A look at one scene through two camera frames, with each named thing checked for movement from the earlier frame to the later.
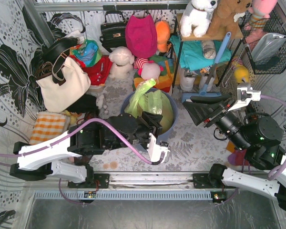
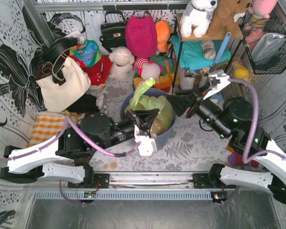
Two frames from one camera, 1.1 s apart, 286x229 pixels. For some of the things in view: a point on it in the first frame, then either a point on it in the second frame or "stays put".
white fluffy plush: [121, 58] stays put
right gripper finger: [199, 111] to [181, 102]
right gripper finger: [210, 98] to [188, 92]
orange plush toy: [163, 31] stays put
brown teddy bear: [222, 21] stays put
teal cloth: [191, 53] stays put
